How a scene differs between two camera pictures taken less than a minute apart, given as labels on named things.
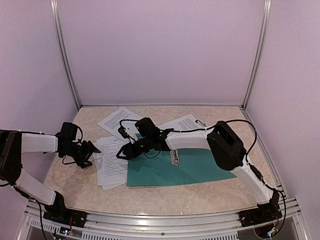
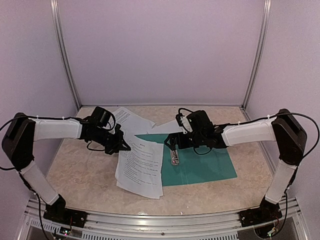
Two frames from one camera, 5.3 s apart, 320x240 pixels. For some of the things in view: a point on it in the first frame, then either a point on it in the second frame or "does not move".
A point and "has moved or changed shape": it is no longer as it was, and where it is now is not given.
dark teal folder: x=154 y=168 does not move
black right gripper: x=132 y=152 to x=181 y=145
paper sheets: x=111 y=170 to x=138 y=170
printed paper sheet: x=187 y=122 has moved or changed shape
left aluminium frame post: x=56 y=16 does not move
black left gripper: x=89 y=148 to x=119 y=145
